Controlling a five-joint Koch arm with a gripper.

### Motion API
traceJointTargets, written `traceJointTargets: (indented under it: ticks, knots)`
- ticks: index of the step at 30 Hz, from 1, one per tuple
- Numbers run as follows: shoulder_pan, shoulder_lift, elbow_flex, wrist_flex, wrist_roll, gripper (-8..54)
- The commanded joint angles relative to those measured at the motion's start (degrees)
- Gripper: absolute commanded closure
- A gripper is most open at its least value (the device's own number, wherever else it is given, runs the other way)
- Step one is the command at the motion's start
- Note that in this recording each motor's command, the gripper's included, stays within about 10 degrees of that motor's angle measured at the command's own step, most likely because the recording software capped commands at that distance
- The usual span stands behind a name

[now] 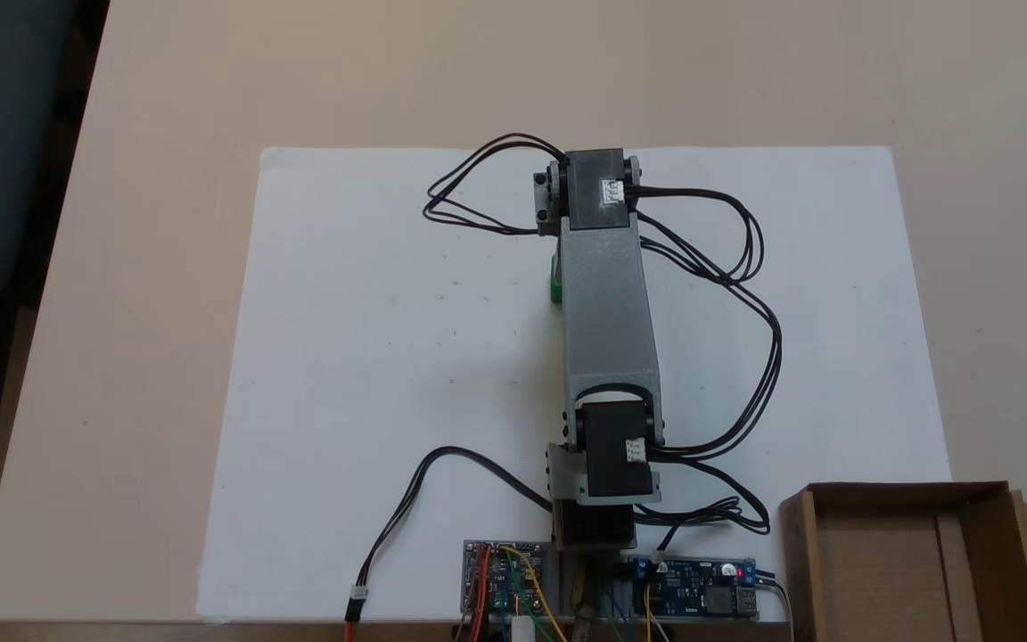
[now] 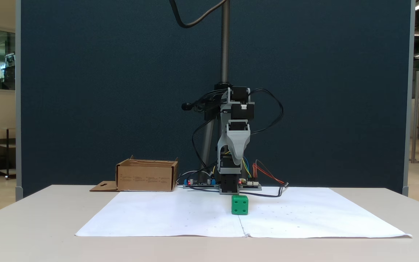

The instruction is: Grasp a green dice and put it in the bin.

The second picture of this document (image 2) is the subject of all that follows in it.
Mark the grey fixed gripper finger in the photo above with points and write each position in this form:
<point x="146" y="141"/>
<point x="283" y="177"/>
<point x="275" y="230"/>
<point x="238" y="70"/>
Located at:
<point x="239" y="145"/>

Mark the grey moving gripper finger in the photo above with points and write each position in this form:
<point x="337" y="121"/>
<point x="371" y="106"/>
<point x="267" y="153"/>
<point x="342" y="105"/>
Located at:
<point x="219" y="149"/>

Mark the green die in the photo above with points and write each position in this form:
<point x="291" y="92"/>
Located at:
<point x="239" y="205"/>

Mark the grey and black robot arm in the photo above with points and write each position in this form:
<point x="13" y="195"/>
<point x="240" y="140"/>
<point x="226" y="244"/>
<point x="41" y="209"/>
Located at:
<point x="222" y="116"/>

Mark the circuit board with blue parts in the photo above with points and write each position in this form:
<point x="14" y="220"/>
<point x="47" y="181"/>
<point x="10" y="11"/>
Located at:
<point x="198" y="183"/>

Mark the circuit board with white connectors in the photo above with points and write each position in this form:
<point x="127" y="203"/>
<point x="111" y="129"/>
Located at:
<point x="251" y="185"/>

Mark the brown cardboard box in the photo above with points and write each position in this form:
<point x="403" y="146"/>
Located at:
<point x="146" y="178"/>

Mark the white paper sheet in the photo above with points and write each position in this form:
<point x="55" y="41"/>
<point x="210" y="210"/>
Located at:
<point x="180" y="218"/>

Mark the black tripod with metal pole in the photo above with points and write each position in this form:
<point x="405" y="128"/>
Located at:
<point x="225" y="43"/>

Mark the dark blue partition panel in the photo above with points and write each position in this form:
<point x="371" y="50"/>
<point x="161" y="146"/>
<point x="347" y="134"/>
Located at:
<point x="104" y="91"/>

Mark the black shelf cart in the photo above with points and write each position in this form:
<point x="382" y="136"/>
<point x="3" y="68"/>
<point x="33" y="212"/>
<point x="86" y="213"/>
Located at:
<point x="6" y="145"/>

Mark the framed wall window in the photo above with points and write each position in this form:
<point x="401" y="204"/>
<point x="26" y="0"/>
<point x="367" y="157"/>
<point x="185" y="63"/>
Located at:
<point x="4" y="60"/>

